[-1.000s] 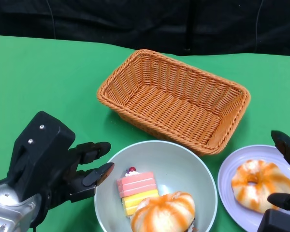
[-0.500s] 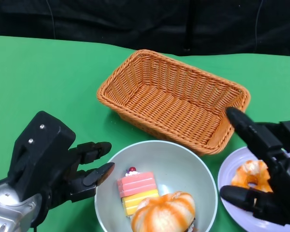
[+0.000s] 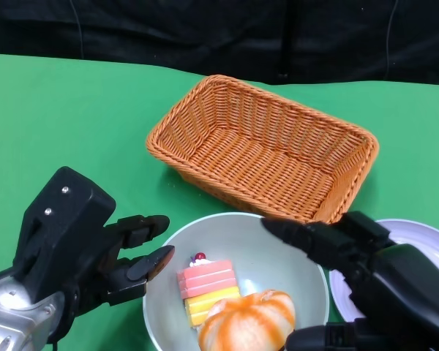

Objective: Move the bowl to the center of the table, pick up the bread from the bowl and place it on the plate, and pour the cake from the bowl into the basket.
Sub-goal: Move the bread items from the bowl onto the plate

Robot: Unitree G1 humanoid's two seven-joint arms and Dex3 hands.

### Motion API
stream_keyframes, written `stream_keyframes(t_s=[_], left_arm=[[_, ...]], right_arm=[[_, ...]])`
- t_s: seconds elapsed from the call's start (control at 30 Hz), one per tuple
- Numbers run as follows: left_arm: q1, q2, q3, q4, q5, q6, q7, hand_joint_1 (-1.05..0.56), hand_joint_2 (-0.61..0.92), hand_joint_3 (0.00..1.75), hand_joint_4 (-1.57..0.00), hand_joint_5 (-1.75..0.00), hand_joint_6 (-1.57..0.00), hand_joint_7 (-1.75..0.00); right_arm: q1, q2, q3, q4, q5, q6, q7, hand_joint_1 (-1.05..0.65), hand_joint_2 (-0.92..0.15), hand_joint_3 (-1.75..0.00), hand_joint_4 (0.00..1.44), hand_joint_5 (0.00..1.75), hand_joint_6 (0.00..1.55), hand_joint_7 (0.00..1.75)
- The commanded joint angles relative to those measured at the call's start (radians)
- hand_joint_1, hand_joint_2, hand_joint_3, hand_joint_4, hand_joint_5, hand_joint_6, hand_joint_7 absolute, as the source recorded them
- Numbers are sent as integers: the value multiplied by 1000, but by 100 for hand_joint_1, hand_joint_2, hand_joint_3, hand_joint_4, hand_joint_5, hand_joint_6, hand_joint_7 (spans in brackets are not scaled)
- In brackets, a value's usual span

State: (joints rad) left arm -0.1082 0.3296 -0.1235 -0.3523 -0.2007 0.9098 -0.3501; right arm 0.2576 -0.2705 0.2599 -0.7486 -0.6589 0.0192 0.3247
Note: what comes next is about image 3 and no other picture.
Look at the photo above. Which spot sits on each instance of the pale green bowl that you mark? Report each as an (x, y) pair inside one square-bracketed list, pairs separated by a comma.
[(270, 256)]

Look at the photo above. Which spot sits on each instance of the black curtain backdrop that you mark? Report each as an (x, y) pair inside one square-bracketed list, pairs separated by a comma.
[(205, 33)]

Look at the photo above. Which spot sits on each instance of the green tablecloth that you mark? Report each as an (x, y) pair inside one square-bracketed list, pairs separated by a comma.
[(77, 120)]

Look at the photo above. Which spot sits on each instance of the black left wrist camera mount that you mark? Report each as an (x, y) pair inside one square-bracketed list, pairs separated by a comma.
[(62, 226)]

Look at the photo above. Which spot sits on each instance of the orange wicker basket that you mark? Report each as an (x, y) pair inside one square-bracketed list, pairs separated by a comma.
[(248, 146)]

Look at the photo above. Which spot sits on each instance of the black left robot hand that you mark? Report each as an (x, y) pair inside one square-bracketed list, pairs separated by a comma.
[(139, 270)]

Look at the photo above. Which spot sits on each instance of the pink layered cake slice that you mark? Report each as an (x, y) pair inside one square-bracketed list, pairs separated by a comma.
[(205, 279)]

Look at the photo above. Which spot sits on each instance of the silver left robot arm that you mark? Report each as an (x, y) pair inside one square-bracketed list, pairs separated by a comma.
[(11, 314)]

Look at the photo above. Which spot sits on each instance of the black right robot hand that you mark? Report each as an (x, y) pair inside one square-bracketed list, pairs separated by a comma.
[(398, 278)]

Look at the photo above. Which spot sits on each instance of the lavender round plate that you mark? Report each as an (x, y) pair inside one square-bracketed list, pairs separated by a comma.
[(420, 234)]

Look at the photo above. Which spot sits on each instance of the black stand pole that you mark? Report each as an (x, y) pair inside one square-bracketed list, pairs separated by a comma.
[(286, 40)]

